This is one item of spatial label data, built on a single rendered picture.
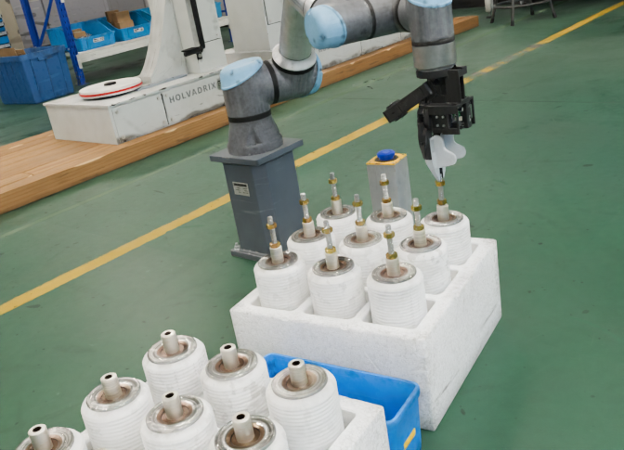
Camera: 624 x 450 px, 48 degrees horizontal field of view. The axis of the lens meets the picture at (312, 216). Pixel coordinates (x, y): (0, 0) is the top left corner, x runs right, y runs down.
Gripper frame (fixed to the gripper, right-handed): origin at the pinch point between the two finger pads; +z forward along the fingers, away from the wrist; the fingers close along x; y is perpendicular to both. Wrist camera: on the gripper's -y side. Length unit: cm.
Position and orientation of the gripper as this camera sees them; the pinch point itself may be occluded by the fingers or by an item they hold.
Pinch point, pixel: (435, 172)
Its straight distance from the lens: 136.2
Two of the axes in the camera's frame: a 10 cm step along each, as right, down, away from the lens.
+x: 5.7, -3.8, 7.3
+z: 1.6, 9.2, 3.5
